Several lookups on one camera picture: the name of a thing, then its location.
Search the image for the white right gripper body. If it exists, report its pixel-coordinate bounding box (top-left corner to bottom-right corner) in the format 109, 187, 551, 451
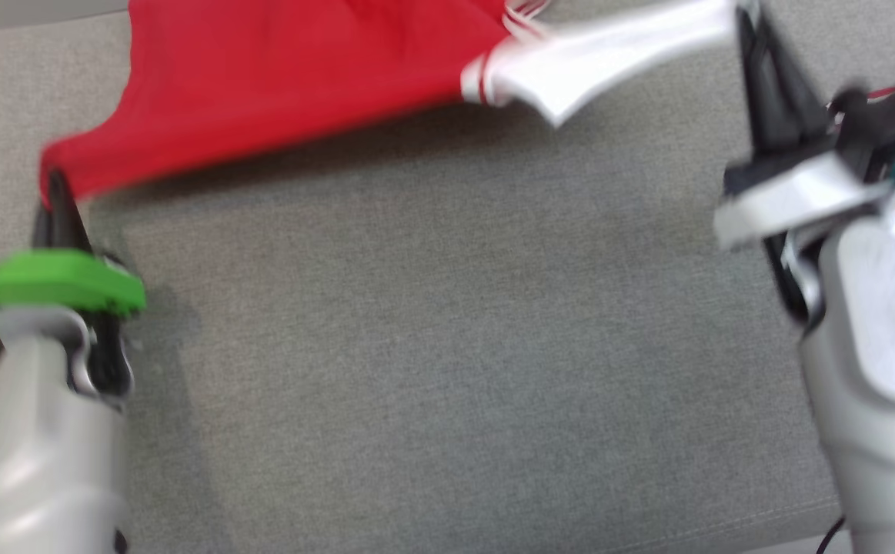
713, 146, 895, 325

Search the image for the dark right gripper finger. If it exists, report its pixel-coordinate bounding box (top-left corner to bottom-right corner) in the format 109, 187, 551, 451
735, 4, 784, 152
759, 18, 833, 149

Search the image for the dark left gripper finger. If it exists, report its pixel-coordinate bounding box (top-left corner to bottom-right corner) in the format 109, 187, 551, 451
31, 205, 55, 252
46, 168, 95, 252

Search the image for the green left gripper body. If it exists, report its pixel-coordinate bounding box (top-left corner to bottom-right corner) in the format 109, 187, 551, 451
0, 246, 149, 402

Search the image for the grey fabric sofa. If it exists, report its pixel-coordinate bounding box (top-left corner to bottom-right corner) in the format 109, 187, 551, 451
0, 0, 895, 554

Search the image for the red white basketball jersey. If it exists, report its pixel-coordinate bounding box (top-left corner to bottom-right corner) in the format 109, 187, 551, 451
38, 0, 742, 210

